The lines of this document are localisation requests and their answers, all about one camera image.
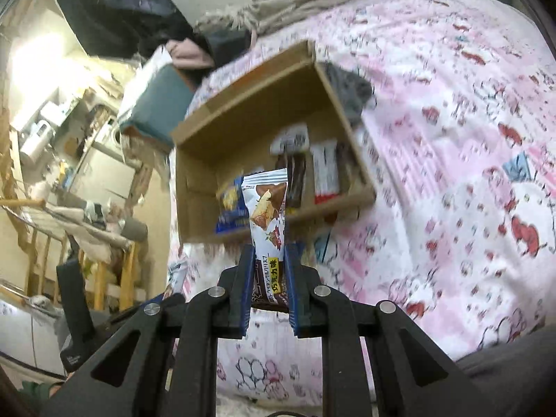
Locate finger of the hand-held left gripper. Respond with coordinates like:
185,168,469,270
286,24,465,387
150,292,187,312

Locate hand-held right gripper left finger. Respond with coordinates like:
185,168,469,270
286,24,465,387
39,243,257,417

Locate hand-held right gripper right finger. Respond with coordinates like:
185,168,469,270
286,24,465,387
284,241,491,417

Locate white blue snack packet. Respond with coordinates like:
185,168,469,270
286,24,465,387
167,258,189,296

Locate blue triangular snack packet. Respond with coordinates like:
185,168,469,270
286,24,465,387
215,176,255,234

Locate brown white snack packet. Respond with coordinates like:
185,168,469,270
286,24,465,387
241,169,291,312

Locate dark brown snack bar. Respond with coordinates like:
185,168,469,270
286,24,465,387
284,154,307,209

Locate red white snack bar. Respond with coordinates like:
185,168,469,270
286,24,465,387
309,139,342,205

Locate small white snack packet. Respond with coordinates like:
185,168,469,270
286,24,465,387
270,124,310,156

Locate cardboard box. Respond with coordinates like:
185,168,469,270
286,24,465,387
171,40,378,244

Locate person's left forearm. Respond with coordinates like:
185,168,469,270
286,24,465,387
19,380,66,400

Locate yellow wooden rack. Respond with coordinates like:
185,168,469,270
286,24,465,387
0,197,140,313

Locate white hanging cloth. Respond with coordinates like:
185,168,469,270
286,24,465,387
43,202,131,253

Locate grey trash bin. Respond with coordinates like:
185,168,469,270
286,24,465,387
122,219,148,242

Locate white kitchen cabinet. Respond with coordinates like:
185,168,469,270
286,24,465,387
80,148,137,209

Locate white water heater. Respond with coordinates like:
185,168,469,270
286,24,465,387
19,119,55,163

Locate white washing machine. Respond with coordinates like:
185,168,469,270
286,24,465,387
93,122,131,157

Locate pink printed bedsheet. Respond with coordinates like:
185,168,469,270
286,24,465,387
167,0,556,404

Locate grey cloth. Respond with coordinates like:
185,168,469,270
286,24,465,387
324,63,376,122

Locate white cloth cover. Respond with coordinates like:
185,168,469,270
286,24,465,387
117,46,172,122

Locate person's grey trousers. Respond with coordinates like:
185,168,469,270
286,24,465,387
456,324,556,417

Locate pink cloth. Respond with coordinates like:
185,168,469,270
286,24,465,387
167,39,213,68

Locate dark cloth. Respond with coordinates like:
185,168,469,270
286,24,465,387
204,28,253,66

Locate rumpled grey duvet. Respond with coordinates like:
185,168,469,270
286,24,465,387
195,0,385,35

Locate black hanging garment bag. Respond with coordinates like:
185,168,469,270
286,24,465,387
46,0,194,59

